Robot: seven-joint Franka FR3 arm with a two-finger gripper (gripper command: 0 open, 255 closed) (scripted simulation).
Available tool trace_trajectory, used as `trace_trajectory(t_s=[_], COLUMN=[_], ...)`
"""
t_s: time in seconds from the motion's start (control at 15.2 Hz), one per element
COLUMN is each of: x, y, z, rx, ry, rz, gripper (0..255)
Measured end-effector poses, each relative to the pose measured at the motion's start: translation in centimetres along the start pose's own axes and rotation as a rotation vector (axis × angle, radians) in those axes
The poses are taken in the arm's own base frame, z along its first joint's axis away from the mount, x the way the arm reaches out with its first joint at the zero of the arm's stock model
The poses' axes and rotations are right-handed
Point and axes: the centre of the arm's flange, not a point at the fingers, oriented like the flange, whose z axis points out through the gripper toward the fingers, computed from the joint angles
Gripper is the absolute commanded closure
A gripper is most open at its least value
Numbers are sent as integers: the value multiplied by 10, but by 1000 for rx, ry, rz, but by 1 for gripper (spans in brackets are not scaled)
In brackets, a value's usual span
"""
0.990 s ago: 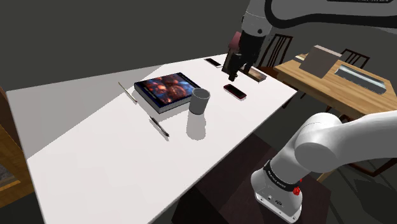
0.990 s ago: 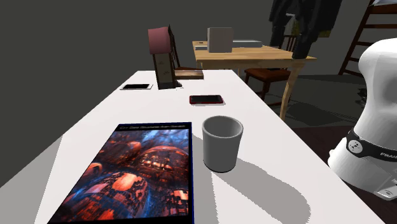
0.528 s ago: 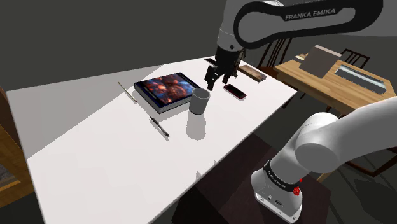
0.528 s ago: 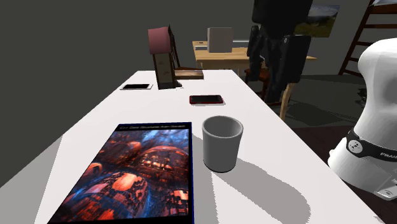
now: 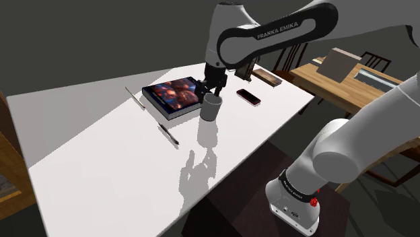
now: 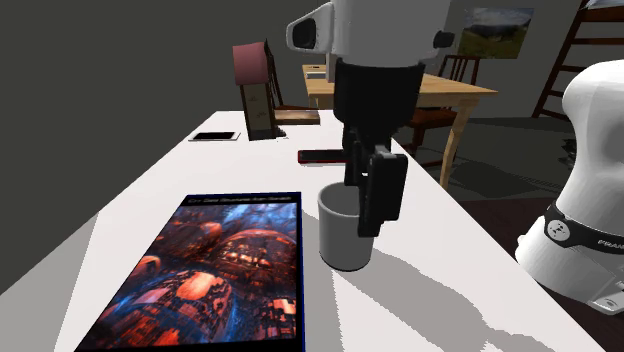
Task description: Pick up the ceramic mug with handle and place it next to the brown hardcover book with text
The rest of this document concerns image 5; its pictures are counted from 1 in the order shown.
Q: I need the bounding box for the wooden cabinet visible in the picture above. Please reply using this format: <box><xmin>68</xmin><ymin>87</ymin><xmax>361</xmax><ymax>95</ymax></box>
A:
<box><xmin>0</xmin><ymin>91</ymin><xmax>38</xmax><ymax>222</ymax></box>

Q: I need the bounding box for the flat wooden block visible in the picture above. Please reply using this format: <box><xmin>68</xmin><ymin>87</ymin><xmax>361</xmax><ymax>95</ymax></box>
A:
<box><xmin>251</xmin><ymin>68</ymin><xmax>283</xmax><ymax>88</ymax></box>

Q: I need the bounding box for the grey cup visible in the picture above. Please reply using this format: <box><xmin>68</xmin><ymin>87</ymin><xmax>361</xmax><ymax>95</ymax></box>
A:
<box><xmin>199</xmin><ymin>92</ymin><xmax>223</xmax><ymax>123</ymax></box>

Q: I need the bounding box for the black and silver pen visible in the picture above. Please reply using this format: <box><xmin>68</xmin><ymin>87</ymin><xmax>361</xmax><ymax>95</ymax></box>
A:
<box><xmin>157</xmin><ymin>123</ymin><xmax>180</xmax><ymax>146</ymax></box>

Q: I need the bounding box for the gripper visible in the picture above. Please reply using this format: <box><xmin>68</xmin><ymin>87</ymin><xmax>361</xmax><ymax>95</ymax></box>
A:
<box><xmin>195</xmin><ymin>63</ymin><xmax>229</xmax><ymax>100</ymax></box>

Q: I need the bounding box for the red phone with black screen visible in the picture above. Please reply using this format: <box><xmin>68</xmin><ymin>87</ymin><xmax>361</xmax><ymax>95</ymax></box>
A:
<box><xmin>236</xmin><ymin>88</ymin><xmax>263</xmax><ymax>107</ymax></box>

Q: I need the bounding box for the book with colourful cover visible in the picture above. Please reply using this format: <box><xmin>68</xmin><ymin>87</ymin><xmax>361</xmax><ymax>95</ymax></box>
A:
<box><xmin>141</xmin><ymin>76</ymin><xmax>207</xmax><ymax>121</ymax></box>

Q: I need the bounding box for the dark robot stand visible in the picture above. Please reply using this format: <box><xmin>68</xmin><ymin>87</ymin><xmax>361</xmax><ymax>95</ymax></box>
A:
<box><xmin>181</xmin><ymin>141</ymin><xmax>351</xmax><ymax>237</ymax></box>

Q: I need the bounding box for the dark wooden chair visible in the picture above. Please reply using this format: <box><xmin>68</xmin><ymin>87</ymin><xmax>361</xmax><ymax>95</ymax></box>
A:
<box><xmin>360</xmin><ymin>50</ymin><xmax>392</xmax><ymax>74</ymax></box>
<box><xmin>271</xmin><ymin>42</ymin><xmax>310</xmax><ymax>83</ymax></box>

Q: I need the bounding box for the dark brown box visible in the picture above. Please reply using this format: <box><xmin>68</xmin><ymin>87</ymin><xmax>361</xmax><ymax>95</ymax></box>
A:
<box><xmin>234</xmin><ymin>56</ymin><xmax>260</xmax><ymax>81</ymax></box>

